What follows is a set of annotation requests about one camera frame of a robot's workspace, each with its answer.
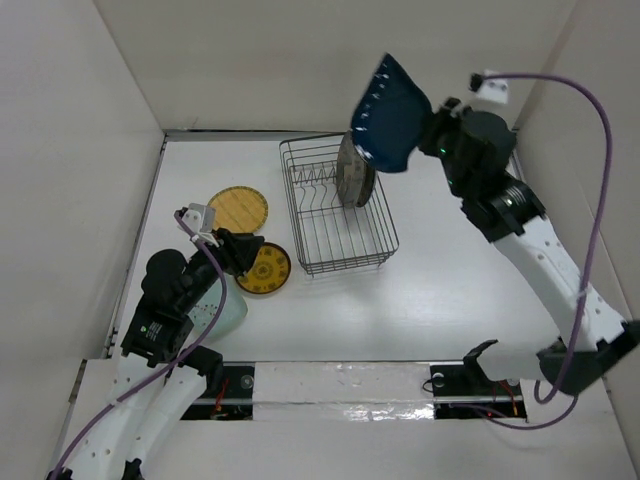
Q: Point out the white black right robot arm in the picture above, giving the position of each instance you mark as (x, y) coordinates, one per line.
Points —
(593, 337)

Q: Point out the grey wire dish rack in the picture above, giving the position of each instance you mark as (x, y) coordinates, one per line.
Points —
(329, 237)

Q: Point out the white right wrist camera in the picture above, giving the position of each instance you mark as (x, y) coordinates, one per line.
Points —
(488, 86)

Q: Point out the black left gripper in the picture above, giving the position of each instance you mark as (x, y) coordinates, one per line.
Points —
(244, 245)

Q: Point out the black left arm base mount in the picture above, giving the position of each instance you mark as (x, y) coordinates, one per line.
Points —
(233, 400)

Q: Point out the yellow plate brown rim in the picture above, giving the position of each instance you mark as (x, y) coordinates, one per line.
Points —
(270, 271)

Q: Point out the round woven bamboo tray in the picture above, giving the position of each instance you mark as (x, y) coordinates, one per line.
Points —
(239, 209)

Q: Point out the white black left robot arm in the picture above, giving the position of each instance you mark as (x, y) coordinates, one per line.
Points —
(164, 364)

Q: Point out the grey deer pattern plate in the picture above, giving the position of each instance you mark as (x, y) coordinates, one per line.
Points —
(349, 172)

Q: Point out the light teal berry plate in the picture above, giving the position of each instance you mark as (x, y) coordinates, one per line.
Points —
(232, 314)

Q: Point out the dark blue leaf plate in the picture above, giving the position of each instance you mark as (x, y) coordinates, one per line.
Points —
(387, 123)

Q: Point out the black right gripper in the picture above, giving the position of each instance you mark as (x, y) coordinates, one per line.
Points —
(453, 115)

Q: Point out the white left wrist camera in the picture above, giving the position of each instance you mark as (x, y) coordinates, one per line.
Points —
(197, 221)

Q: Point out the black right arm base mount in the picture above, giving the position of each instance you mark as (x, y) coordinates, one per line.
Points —
(455, 380)

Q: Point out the blue floral white plate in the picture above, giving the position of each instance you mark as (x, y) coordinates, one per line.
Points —
(367, 186)

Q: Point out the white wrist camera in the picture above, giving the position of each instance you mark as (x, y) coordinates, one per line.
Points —
(197, 221)
(488, 86)

